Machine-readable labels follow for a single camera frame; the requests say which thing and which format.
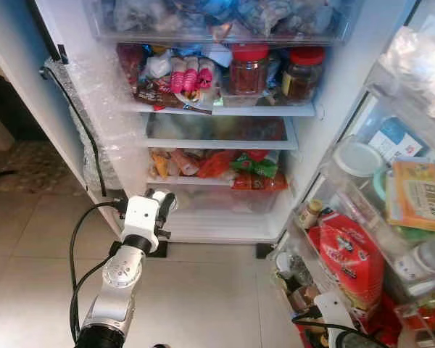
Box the clear crisper drawer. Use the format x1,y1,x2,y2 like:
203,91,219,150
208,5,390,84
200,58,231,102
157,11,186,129
144,114,300,152

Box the small bottle yellow cap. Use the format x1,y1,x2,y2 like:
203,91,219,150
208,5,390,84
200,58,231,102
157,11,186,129
298,199,324,232

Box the small white plastic bag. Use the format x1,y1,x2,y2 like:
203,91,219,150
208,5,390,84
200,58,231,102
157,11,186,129
144,49,174,80

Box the red snack pack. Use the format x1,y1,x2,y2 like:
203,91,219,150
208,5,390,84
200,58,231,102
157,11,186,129
196,149,237,179

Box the clear bubble wrap sheet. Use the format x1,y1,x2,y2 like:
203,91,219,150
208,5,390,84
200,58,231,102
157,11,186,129
43,54,152,195

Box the white refrigerator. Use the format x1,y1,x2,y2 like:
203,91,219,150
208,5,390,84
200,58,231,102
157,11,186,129
0,0,421,260

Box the green snack pack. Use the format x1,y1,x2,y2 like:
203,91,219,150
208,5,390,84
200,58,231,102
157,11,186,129
230,152,281,179

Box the long flat red pack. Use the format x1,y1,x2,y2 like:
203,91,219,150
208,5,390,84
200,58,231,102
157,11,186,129
231,172,290,192

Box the black hanging cord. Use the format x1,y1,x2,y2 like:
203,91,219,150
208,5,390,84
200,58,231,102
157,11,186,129
39,66,111,199

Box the speckled floor mat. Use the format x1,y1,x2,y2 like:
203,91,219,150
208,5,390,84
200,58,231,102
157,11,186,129
0,140,91,198

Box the white-lid jar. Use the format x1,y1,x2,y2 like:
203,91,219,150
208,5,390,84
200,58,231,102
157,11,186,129
332,137,384,179

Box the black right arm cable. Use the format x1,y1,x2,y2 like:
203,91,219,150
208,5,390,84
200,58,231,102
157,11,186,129
291,308,381,348

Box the red-lid jar dark contents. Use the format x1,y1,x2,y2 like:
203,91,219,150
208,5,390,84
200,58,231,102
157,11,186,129
281,46,326,103

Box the orange carton box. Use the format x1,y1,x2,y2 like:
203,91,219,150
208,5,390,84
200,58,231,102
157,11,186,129
386,157,435,233

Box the clear box of tomatoes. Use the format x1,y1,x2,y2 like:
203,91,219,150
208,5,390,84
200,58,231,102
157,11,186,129
394,286,435,347

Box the dark brown snack package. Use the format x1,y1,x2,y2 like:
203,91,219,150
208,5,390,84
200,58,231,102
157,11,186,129
134,78,215,115

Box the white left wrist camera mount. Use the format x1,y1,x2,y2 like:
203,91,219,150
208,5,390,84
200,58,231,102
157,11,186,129
121,194,162,244

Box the blue white box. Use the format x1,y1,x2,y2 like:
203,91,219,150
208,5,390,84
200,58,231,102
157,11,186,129
368,117,426,165

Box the crumpled clear plastic bag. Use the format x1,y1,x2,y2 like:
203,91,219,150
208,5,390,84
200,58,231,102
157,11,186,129
381,25,435,120

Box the clear drawer with frozen bags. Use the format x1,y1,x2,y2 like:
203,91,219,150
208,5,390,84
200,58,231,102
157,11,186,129
83,0,363,46

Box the large red bag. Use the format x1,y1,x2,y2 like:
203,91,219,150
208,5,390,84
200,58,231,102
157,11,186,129
307,210,386,321

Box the red-lid jar of chili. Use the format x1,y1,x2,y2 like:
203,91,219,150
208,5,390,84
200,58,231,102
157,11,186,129
228,43,270,98

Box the yellow snack pack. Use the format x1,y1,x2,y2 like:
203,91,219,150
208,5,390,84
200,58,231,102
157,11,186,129
150,150,172,181

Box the orange snack pack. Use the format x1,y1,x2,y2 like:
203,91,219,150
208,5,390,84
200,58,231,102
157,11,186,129
170,149,202,178

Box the pink wrapped sausage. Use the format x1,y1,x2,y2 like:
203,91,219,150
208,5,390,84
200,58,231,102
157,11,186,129
184,57,202,92
198,59,219,90
170,58,187,94

